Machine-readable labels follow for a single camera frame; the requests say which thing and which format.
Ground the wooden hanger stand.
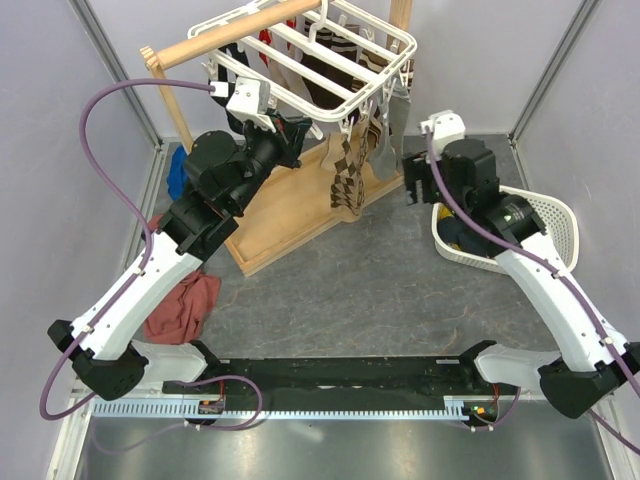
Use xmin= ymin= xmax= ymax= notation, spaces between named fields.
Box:
xmin=142 ymin=1 xmax=399 ymax=275

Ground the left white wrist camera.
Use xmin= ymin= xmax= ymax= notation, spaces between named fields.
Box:
xmin=208 ymin=76 xmax=274 ymax=131

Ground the red white hanging sock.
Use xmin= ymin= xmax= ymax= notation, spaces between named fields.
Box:
xmin=258 ymin=17 xmax=297 ymax=66

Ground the purple cable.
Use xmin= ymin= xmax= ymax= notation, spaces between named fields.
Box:
xmin=38 ymin=79 xmax=216 ymax=420
xmin=427 ymin=130 xmax=640 ymax=454

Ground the red-brown cloth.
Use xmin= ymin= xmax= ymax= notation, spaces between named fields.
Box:
xmin=143 ymin=214 xmax=222 ymax=345

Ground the brown striped hanging sock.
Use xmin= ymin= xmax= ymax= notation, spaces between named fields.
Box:
xmin=290 ymin=11 xmax=417 ymax=123

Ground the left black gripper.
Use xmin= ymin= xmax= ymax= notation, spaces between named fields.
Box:
xmin=230 ymin=107 xmax=312 ymax=214

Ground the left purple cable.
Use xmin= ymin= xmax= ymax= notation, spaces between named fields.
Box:
xmin=38 ymin=79 xmax=216 ymax=420

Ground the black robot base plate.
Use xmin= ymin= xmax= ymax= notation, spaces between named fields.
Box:
xmin=162 ymin=354 xmax=521 ymax=411

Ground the beige brown argyle sock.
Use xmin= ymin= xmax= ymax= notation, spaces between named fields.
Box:
xmin=321 ymin=117 xmax=381 ymax=223

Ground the white plastic laundry basket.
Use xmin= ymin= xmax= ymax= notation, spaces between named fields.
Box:
xmin=431 ymin=185 xmax=580 ymax=274

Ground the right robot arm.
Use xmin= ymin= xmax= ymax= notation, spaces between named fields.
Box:
xmin=402 ymin=138 xmax=639 ymax=419

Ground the navy patterned sock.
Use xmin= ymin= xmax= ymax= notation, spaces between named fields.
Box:
xmin=437 ymin=216 xmax=494 ymax=258

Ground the white plastic clip hanger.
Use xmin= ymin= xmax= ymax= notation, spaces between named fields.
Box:
xmin=202 ymin=1 xmax=417 ymax=142

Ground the grey striped hanging sock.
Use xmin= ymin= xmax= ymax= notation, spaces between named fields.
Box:
xmin=369 ymin=80 xmax=411 ymax=182

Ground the grey slotted cable duct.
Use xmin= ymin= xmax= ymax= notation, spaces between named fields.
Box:
xmin=92 ymin=398 xmax=469 ymax=421

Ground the blue cloth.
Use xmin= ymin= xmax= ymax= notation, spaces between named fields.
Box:
xmin=166 ymin=146 xmax=187 ymax=200

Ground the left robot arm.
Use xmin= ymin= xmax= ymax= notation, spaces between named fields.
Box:
xmin=48 ymin=110 xmax=312 ymax=401

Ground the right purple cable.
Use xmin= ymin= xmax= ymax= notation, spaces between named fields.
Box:
xmin=427 ymin=130 xmax=640 ymax=454

